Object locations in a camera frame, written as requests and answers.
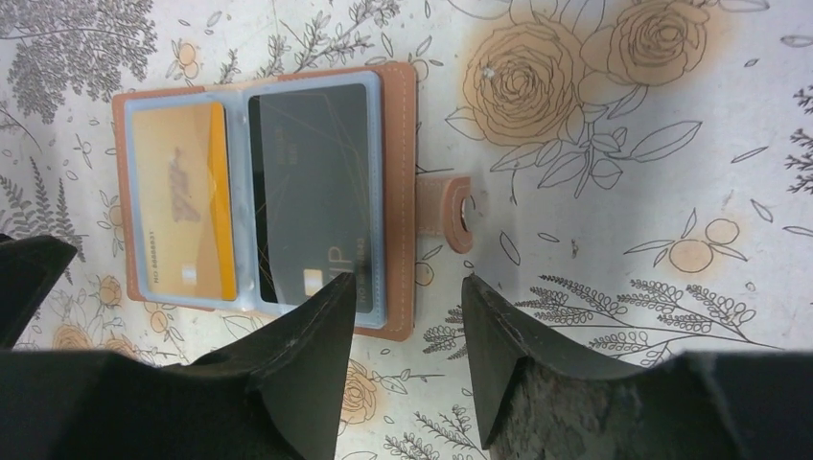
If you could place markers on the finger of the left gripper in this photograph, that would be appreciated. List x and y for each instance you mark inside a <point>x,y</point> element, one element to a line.
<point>29,270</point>

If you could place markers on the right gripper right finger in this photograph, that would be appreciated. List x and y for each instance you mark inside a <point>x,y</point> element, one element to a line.
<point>541,395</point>

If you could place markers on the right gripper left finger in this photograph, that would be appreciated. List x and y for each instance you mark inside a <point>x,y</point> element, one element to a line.
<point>276,393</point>

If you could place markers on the gold credit card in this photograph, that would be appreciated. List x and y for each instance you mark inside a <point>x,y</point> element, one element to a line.
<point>182,201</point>

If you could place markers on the brown leather card holder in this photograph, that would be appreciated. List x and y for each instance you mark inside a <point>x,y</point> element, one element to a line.
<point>403,205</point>

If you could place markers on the black VIP credit card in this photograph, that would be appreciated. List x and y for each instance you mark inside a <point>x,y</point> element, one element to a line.
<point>310,172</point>

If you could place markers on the floral table mat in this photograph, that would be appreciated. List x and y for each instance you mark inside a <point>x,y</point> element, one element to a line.
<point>701,222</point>

